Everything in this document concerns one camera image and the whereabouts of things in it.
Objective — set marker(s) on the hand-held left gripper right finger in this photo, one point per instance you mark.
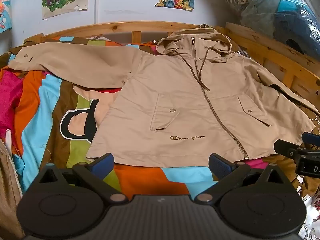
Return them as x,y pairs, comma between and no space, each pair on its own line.
217,163

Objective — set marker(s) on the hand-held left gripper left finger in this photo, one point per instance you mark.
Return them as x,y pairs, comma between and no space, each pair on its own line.
106,162

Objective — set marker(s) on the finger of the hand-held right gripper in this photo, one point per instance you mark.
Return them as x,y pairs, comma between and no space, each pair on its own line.
312,138
287,148

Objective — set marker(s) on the beige hooded jacket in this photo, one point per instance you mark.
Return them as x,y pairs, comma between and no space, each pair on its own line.
185,87

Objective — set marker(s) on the clear plastic bag of clothes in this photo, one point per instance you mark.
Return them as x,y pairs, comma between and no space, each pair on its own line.
275,7

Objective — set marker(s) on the white patterned cloth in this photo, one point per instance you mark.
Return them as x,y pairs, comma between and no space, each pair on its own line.
312,217

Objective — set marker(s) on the colourful striped printed blanket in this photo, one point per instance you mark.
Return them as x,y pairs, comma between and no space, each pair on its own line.
50,110

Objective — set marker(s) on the brown fleece cloth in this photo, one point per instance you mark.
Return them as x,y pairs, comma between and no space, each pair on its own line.
8,185

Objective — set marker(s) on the wooden bed frame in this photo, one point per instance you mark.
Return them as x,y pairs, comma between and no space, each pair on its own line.
100,27

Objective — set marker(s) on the white wall pipe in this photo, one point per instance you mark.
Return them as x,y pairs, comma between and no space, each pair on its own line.
96,2

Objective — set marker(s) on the orange and blue wall poster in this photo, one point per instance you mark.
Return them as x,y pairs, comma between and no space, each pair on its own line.
5,12

